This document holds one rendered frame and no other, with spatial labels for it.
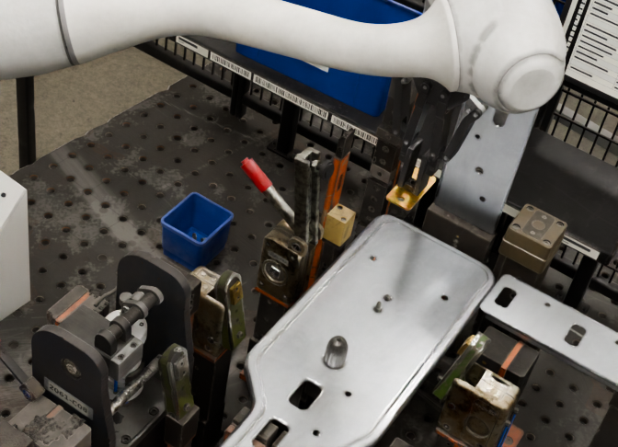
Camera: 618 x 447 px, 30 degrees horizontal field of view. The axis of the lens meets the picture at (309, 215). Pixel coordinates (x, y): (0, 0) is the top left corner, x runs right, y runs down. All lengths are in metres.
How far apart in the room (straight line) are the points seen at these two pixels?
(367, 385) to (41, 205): 0.87
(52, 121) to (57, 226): 1.34
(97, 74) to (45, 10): 2.43
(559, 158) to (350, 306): 0.53
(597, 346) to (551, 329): 0.07
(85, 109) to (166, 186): 1.30
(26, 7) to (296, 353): 0.65
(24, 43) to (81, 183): 1.03
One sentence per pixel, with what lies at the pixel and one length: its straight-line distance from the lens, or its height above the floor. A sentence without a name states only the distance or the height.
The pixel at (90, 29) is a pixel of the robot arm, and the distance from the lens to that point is 1.31.
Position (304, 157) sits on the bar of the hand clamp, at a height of 1.21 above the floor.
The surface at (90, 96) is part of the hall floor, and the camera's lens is 3.65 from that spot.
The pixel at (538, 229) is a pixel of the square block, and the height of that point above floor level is 1.06.
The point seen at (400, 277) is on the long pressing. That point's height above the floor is 1.00.
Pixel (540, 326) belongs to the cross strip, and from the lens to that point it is 1.81.
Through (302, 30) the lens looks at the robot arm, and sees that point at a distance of 1.24.
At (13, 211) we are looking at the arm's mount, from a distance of 1.92.
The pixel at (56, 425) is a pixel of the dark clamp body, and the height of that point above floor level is 1.08.
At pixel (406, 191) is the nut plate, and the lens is 1.57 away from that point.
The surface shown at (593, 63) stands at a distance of 2.02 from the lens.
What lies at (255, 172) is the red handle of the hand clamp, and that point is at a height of 1.14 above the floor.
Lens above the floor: 2.28
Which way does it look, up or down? 43 degrees down
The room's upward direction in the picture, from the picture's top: 11 degrees clockwise
